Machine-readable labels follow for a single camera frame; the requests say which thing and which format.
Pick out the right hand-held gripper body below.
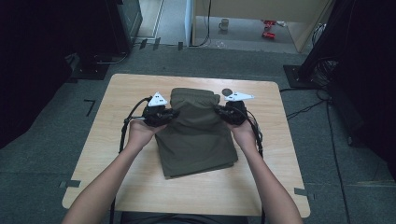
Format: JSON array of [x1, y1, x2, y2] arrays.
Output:
[[218, 91, 256, 127]]

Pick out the beige mug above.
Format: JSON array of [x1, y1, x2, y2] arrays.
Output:
[[218, 18, 231, 32]]

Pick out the bundle of black cables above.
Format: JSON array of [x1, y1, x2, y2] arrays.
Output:
[[309, 22, 340, 91]]

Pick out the person's right hand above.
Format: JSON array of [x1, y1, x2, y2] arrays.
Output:
[[226, 119, 259, 151]]

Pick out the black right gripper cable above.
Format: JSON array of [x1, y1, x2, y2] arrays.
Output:
[[244, 107, 267, 224]]

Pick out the olive green shorts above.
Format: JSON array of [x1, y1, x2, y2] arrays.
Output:
[[154, 87, 239, 180]]

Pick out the black floor cable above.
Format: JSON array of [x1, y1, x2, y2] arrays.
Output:
[[279, 87, 332, 121]]

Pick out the black stand base plate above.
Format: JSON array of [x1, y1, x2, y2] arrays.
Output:
[[282, 63, 321, 90], [68, 61, 110, 81]]

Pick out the person's left hand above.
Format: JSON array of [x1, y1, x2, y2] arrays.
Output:
[[126, 118, 168, 151]]

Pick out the person's lap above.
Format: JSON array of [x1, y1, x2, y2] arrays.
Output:
[[120, 212, 250, 224]]

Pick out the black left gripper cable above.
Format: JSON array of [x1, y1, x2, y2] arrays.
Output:
[[108, 96, 154, 224]]

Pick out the grey tape strip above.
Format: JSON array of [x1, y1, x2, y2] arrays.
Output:
[[59, 179, 82, 189], [293, 187, 316, 201]]

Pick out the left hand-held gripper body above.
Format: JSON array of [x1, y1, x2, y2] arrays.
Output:
[[141, 91, 176, 128]]

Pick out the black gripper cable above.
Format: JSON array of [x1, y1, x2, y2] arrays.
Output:
[[108, 96, 154, 224], [244, 107, 267, 224]]

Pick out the black hanging cable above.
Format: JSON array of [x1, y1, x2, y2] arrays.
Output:
[[188, 0, 213, 49]]

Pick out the black cabinet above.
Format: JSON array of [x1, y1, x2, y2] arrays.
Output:
[[78, 0, 144, 57]]

